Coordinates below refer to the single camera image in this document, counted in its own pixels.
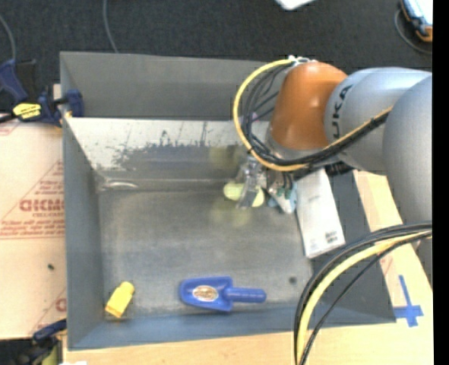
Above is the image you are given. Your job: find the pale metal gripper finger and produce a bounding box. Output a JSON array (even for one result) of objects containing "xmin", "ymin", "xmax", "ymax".
[{"xmin": 237, "ymin": 180, "xmax": 257, "ymax": 210}]

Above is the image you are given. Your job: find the blue plastic scoop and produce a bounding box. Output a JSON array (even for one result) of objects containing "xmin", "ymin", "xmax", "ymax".
[{"xmin": 178, "ymin": 276, "xmax": 267, "ymax": 313}]

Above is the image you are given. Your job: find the pale yellow ball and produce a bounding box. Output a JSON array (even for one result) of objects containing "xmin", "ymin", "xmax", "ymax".
[{"xmin": 223, "ymin": 180, "xmax": 265, "ymax": 209}]

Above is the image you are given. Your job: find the white box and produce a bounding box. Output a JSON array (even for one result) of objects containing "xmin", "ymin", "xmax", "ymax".
[{"xmin": 294, "ymin": 168, "xmax": 346, "ymax": 259}]

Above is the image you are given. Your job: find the brown cardboard board red print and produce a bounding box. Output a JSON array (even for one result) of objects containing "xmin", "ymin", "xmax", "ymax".
[{"xmin": 0, "ymin": 112, "xmax": 68, "ymax": 342}]

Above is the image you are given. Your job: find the grey metal bin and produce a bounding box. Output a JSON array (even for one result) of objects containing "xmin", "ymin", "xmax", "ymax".
[{"xmin": 59, "ymin": 51, "xmax": 397, "ymax": 351}]

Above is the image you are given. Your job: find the yellow plastic block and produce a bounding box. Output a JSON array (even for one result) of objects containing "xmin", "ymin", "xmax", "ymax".
[{"xmin": 104, "ymin": 281, "xmax": 136, "ymax": 318}]

